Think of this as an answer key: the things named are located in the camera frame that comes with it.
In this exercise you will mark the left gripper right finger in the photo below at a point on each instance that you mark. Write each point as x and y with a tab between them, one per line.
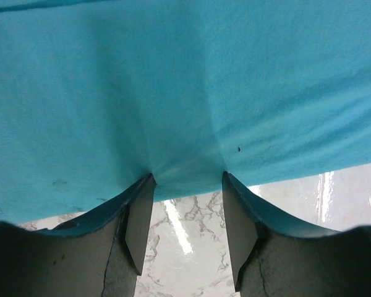
274	253

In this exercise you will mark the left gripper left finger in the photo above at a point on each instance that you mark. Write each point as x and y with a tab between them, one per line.
99	253

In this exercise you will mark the teal t shirt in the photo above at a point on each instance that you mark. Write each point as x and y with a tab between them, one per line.
96	94

